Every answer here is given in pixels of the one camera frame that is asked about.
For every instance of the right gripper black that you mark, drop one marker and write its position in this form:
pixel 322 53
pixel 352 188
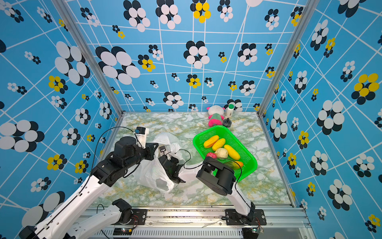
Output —
pixel 168 167

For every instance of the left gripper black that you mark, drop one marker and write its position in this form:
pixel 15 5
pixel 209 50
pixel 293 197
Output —
pixel 150 151

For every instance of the white plastic bag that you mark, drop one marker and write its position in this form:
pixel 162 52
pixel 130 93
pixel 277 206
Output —
pixel 151 173

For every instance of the red round fruit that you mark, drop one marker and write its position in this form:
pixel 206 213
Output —
pixel 211 155

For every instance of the yellow corn-like fruit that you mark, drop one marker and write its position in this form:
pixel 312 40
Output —
pixel 218 144

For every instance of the beige round fruit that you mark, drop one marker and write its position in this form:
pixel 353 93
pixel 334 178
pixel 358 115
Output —
pixel 221 153

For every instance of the long yellow fruit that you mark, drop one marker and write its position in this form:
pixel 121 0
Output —
pixel 232 152

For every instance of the orange peach fruit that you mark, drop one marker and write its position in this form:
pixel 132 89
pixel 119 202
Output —
pixel 236 165

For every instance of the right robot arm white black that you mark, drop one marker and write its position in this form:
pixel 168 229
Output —
pixel 217 176

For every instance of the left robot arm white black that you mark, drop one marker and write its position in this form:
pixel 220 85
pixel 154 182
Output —
pixel 62 223

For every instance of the pink white plush toy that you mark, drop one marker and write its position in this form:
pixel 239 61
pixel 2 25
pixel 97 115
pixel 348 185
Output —
pixel 216 115

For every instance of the jar with black lid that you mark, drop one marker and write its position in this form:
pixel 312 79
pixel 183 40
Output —
pixel 227 123

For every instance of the green plastic basket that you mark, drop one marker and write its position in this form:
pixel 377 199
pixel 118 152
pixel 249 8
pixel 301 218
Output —
pixel 249 161

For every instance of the white bottle green cap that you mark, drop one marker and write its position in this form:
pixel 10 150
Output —
pixel 230 110

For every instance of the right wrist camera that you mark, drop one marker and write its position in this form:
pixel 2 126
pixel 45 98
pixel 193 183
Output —
pixel 162 150

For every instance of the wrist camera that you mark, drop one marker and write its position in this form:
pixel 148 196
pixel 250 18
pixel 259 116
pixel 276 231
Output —
pixel 162 150
pixel 141 130

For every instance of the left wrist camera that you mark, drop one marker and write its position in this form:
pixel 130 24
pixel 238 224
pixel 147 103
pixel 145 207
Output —
pixel 141 130

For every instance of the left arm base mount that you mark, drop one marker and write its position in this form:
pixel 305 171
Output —
pixel 133 217

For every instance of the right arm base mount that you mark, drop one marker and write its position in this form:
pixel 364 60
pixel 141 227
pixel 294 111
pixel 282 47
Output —
pixel 255 218

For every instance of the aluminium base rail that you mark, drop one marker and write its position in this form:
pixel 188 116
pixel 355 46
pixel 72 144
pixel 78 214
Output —
pixel 194 222

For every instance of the left aluminium frame post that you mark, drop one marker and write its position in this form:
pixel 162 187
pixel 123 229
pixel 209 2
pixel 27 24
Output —
pixel 64 11

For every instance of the aluminium frame post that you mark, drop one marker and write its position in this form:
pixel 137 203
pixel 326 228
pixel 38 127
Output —
pixel 64 11
pixel 286 57

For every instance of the right aluminium frame post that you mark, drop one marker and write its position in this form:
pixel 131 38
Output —
pixel 286 57

